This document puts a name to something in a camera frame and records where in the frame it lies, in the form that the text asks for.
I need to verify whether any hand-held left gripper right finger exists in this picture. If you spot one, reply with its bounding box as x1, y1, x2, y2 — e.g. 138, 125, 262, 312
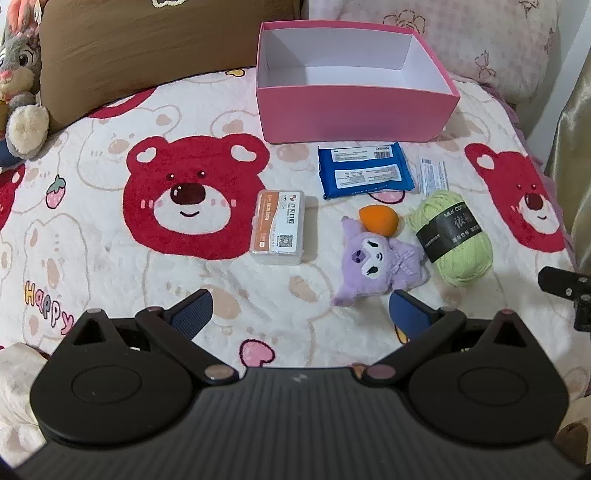
353, 290, 539, 386

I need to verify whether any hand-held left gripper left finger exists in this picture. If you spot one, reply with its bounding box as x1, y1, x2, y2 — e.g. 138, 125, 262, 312
60, 288, 241, 386

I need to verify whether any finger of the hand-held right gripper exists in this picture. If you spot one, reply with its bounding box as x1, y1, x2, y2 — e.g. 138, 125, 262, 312
539, 265, 591, 330

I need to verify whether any purple plush toy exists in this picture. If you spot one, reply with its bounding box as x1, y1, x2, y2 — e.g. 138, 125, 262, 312
331, 215, 431, 308

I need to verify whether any green yarn ball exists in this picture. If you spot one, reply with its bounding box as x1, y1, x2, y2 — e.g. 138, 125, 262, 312
406, 189, 495, 287

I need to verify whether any orange makeup sponge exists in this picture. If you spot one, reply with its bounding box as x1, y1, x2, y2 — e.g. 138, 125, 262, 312
358, 205, 403, 238

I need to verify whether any clear plastic box orange label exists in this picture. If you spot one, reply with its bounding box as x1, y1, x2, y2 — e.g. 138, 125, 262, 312
249, 188, 308, 267

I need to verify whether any blue wet wipes packet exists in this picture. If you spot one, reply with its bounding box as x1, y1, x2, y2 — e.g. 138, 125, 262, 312
318, 141, 417, 200

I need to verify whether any pink cardboard box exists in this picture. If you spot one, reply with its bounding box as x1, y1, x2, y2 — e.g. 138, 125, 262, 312
255, 21, 461, 144

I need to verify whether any bear printed blanket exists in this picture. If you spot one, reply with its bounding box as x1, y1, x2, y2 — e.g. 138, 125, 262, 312
0, 65, 583, 402

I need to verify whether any gold curtain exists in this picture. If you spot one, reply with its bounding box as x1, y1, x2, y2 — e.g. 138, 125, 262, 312
545, 69, 591, 273

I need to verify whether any beige fleece blanket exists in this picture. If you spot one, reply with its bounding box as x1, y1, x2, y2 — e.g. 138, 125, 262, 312
0, 344, 56, 467

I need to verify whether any pink floral pillow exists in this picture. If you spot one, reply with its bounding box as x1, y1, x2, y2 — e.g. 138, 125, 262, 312
307, 0, 573, 104

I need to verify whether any brown pillow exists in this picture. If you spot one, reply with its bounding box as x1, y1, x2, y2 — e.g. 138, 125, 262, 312
38, 0, 303, 134

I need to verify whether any grey bunny plush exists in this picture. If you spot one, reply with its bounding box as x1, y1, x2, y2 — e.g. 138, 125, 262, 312
0, 0, 51, 174

